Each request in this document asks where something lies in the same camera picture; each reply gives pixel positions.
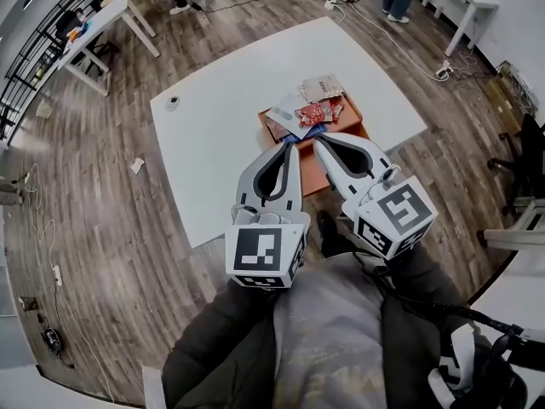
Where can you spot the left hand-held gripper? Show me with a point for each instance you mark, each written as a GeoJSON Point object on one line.
{"type": "Point", "coordinates": [255, 249]}

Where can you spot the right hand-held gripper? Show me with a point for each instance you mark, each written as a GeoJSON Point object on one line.
{"type": "Point", "coordinates": [396, 215]}

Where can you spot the orange drawer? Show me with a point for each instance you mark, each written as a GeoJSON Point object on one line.
{"type": "Point", "coordinates": [313, 168]}

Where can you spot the orange storage box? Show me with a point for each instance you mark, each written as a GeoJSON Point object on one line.
{"type": "Point", "coordinates": [351, 115]}

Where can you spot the blue packet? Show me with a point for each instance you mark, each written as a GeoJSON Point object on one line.
{"type": "Point", "coordinates": [315, 131]}

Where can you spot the brown snack packet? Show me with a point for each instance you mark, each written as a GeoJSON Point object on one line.
{"type": "Point", "coordinates": [274, 128]}

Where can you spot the small red packet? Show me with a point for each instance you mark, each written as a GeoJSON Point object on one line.
{"type": "Point", "coordinates": [311, 113]}
{"type": "Point", "coordinates": [336, 111]}

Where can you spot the white pouch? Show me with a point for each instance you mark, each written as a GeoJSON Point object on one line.
{"type": "Point", "coordinates": [285, 115]}

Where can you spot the white labelled snack packet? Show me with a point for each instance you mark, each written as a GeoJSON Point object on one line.
{"type": "Point", "coordinates": [323, 88]}

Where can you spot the person's left forearm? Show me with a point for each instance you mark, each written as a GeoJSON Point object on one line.
{"type": "Point", "coordinates": [213, 343]}

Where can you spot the person's right forearm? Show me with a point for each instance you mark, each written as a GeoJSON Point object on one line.
{"type": "Point", "coordinates": [430, 288]}

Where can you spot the person's legs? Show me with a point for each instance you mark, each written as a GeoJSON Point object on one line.
{"type": "Point", "coordinates": [332, 232]}

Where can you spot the white power strip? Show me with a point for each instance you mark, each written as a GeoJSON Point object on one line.
{"type": "Point", "coordinates": [330, 2]}
{"type": "Point", "coordinates": [57, 274]}
{"type": "Point", "coordinates": [443, 71]}

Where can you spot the white paper scrap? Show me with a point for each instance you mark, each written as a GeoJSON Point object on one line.
{"type": "Point", "coordinates": [137, 165]}

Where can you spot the person's torso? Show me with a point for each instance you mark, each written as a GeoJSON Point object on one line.
{"type": "Point", "coordinates": [332, 335]}

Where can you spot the white metal rack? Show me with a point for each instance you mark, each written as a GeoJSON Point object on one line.
{"type": "Point", "coordinates": [511, 228]}

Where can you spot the black office chair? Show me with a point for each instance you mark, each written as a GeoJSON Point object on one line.
{"type": "Point", "coordinates": [523, 160]}
{"type": "Point", "coordinates": [68, 24]}

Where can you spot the cardboard box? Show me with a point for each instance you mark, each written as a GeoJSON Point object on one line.
{"type": "Point", "coordinates": [506, 92]}

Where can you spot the white curved desk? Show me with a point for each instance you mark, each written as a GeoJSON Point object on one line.
{"type": "Point", "coordinates": [515, 292]}
{"type": "Point", "coordinates": [42, 390]}

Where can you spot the black harness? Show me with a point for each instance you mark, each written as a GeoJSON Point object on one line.
{"type": "Point", "coordinates": [489, 326]}

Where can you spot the beige bin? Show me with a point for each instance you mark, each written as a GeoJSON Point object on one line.
{"type": "Point", "coordinates": [44, 109]}

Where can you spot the small orange object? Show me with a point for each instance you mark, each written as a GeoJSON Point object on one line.
{"type": "Point", "coordinates": [74, 36]}

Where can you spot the black round device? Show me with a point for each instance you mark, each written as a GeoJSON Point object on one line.
{"type": "Point", "coordinates": [51, 339]}

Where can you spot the small brown box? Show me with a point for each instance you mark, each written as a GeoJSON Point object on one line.
{"type": "Point", "coordinates": [27, 303]}

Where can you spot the black railing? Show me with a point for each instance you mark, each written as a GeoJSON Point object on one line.
{"type": "Point", "coordinates": [30, 58]}

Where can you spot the silver gripper camera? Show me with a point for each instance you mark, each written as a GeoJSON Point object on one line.
{"type": "Point", "coordinates": [389, 177]}
{"type": "Point", "coordinates": [244, 215]}

